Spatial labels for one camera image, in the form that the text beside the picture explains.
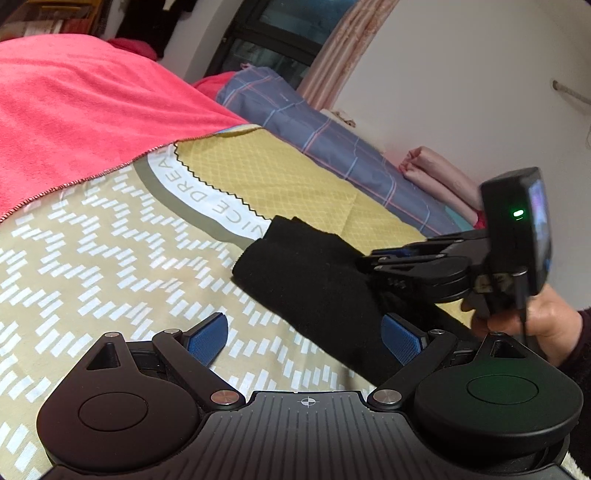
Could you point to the pink blanket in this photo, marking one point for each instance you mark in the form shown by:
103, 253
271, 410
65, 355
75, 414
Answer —
83, 120

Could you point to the black pants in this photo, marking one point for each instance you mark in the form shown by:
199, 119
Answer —
314, 277

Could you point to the person's right forearm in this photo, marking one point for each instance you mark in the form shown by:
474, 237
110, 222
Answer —
584, 344

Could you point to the blue plaid pillow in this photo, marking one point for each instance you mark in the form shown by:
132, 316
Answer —
323, 129

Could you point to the pink pillow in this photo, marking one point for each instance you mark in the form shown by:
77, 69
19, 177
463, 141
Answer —
210, 83

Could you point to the red folded clothes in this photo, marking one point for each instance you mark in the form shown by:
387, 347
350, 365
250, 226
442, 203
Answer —
131, 46

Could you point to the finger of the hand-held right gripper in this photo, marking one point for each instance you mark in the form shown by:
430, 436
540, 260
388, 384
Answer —
406, 266
438, 244

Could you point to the brown wooden furniture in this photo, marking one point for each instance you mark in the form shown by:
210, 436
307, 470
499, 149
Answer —
41, 18

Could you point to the dark window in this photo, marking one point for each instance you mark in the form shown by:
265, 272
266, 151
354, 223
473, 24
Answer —
277, 37

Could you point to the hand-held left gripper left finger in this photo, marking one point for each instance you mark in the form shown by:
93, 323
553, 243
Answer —
207, 337

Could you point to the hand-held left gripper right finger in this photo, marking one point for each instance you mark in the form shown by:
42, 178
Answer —
401, 339

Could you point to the pink striped curtain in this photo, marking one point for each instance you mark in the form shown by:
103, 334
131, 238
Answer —
341, 50

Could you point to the yellow patterned bedsheet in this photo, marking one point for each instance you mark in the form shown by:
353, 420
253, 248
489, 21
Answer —
115, 254

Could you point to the pink folded clothing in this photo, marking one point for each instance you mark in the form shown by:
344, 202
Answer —
438, 175

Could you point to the red cloth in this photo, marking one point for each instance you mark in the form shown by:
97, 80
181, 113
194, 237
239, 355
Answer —
480, 219

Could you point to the dark hanging clothes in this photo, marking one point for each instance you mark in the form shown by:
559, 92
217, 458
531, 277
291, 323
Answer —
157, 23

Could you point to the wall hook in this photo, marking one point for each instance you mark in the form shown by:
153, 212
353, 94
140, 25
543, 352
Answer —
572, 92

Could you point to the person's right hand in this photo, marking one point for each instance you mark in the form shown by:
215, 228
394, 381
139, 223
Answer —
551, 323

